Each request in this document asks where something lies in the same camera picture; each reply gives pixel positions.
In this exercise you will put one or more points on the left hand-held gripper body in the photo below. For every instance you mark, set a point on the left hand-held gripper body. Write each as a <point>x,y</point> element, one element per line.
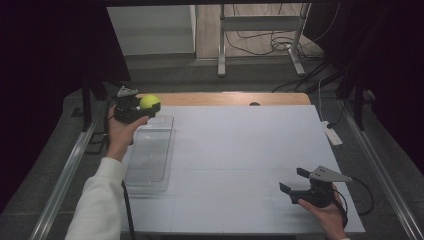
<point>128,110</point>

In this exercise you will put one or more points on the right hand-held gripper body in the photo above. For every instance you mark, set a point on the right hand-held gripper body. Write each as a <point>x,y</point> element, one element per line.
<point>315,196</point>

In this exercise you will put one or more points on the yellow tennis ball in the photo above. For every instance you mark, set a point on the yellow tennis ball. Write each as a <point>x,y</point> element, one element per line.
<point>150,101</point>

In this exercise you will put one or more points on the clear plastic container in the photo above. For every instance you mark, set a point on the clear plastic container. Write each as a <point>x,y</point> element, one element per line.
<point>151,156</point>

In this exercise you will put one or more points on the person's right hand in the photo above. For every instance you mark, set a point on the person's right hand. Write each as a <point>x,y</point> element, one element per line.
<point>328,216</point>

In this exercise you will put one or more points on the person's left hand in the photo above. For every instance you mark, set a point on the person's left hand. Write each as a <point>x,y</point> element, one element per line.
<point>121,136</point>

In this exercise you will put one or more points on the black metal stand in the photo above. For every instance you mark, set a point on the black metal stand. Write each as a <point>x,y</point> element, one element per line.
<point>359,106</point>
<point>86,106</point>

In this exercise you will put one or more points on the black floor plate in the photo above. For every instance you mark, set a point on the black floor plate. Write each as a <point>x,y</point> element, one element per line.
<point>95,143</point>

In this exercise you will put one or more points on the white board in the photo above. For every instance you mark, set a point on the white board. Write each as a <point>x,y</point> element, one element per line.
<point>240,173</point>

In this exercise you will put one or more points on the white power strip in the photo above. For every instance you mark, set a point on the white power strip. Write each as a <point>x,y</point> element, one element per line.
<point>331,133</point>

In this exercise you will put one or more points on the wooden table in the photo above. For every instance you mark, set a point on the wooden table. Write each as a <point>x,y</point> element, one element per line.
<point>226,99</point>

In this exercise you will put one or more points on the white cabinet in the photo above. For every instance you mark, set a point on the white cabinet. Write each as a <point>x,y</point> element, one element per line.
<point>150,30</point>

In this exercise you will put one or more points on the dark round table grommet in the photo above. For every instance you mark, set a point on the dark round table grommet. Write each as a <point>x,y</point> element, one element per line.
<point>254,104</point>

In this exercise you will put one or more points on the dark curtain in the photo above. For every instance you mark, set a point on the dark curtain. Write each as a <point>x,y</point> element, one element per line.
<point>393,66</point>
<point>40,83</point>

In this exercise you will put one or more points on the aluminium rail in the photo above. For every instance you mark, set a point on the aluminium rail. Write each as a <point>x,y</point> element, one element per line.
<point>383,180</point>
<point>63,180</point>

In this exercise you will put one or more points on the white metal desk frame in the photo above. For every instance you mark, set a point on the white metal desk frame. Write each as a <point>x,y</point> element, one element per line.
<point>260,23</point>

